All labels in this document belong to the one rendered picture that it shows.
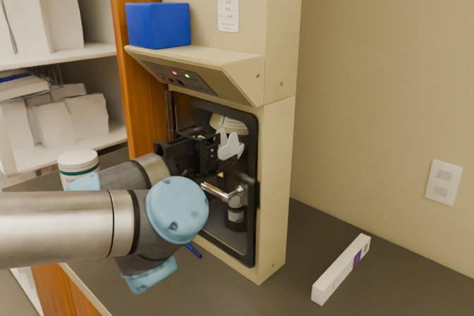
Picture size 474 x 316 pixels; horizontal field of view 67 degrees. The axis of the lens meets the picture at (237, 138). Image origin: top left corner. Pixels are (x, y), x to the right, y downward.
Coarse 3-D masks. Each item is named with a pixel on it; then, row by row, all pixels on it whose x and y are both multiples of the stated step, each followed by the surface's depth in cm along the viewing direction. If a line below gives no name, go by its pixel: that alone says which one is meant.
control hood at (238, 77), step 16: (128, 48) 80; (144, 48) 77; (176, 48) 77; (192, 48) 77; (208, 48) 77; (144, 64) 84; (160, 64) 77; (176, 64) 72; (192, 64) 67; (208, 64) 63; (224, 64) 62; (240, 64) 64; (256, 64) 67; (160, 80) 89; (208, 80) 70; (224, 80) 66; (240, 80) 65; (256, 80) 69; (224, 96) 74; (240, 96) 69; (256, 96) 70
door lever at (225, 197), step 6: (204, 186) 84; (210, 186) 83; (240, 186) 82; (210, 192) 82; (216, 192) 81; (222, 192) 81; (234, 192) 81; (240, 192) 82; (222, 198) 79; (228, 198) 79
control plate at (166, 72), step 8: (152, 64) 80; (160, 72) 82; (168, 72) 79; (176, 72) 76; (184, 72) 73; (192, 72) 71; (168, 80) 85; (184, 80) 78; (192, 80) 76; (200, 80) 73; (192, 88) 81; (208, 88) 75
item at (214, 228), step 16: (176, 96) 90; (192, 96) 86; (176, 112) 92; (192, 112) 87; (208, 112) 83; (224, 112) 79; (240, 112) 76; (176, 128) 94; (208, 128) 85; (224, 128) 81; (240, 128) 77; (256, 128) 74; (256, 144) 75; (240, 160) 80; (256, 160) 77; (224, 176) 85; (240, 176) 81; (256, 176) 78; (256, 192) 80; (224, 208) 89; (240, 208) 85; (208, 224) 96; (224, 224) 91; (240, 224) 86; (208, 240) 98; (224, 240) 93; (240, 240) 88; (240, 256) 90
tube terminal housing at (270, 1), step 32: (192, 0) 78; (256, 0) 67; (288, 0) 69; (192, 32) 81; (224, 32) 74; (256, 32) 69; (288, 32) 72; (288, 64) 75; (288, 96) 78; (288, 128) 81; (288, 160) 85; (288, 192) 89; (256, 224) 84; (224, 256) 97; (256, 256) 88
